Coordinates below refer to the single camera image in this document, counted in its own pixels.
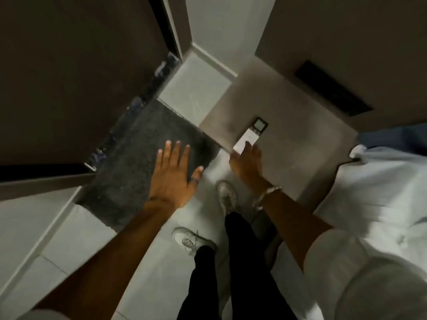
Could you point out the person's left forearm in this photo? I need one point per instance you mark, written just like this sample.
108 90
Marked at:
113 259

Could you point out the person's right hand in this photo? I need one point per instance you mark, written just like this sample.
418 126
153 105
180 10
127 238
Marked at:
247 166

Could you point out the white AC remote control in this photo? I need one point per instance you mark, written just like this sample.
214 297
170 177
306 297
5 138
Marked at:
247 138

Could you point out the blue cloth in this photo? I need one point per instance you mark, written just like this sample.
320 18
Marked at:
397 138

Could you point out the dark grey door mat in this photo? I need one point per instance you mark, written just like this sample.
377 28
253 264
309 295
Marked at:
133 163

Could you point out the brown wooden door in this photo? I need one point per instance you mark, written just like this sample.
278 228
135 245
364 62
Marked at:
73 76

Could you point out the person's white right shoe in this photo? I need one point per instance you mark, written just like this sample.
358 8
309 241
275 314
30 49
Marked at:
227 196

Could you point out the person's left hand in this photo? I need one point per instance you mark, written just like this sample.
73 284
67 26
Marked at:
171 181

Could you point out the brown wardrobe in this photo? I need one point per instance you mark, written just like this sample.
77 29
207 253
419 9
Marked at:
367 36

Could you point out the white bed sheet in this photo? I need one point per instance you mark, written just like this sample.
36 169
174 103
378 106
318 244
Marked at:
373 196

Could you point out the person's black trousers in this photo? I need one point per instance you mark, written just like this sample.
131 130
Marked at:
247 263

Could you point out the person's white left shoe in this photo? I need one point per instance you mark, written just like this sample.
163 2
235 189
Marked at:
186 239

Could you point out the person's right forearm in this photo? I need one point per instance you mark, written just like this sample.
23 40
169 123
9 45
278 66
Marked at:
293 226

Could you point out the person's white shoe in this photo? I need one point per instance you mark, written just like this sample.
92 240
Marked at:
227 196
186 239

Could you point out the person's white shirt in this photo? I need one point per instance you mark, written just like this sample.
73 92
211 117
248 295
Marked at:
360 283

